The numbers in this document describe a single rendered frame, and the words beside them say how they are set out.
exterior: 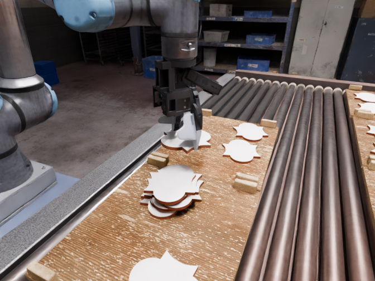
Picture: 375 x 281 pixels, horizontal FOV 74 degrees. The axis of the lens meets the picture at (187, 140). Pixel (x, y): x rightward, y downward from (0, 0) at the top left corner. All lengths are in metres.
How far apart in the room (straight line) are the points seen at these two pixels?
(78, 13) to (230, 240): 0.49
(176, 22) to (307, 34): 4.77
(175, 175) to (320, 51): 4.82
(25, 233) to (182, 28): 0.56
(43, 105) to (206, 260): 0.61
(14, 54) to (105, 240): 0.52
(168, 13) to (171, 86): 0.14
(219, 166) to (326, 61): 4.69
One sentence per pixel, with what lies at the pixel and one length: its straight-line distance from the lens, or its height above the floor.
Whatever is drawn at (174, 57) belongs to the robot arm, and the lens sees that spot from 0.52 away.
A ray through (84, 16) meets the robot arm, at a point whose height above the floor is 1.35.
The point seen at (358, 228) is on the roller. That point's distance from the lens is 0.71.
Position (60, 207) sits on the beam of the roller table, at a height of 0.92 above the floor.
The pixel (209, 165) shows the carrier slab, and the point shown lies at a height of 0.94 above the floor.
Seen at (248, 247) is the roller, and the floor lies 0.91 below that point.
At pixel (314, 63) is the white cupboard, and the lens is 5.31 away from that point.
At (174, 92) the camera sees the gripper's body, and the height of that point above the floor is 1.20.
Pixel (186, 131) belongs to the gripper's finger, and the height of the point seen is 1.11.
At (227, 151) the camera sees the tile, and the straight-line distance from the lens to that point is 0.82.
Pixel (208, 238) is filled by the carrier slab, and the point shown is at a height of 0.94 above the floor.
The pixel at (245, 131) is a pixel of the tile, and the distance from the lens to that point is 0.95.
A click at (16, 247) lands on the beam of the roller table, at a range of 0.68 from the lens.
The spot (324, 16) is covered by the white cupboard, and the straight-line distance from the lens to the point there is 5.21.
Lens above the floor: 1.37
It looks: 29 degrees down
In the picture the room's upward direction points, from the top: straight up
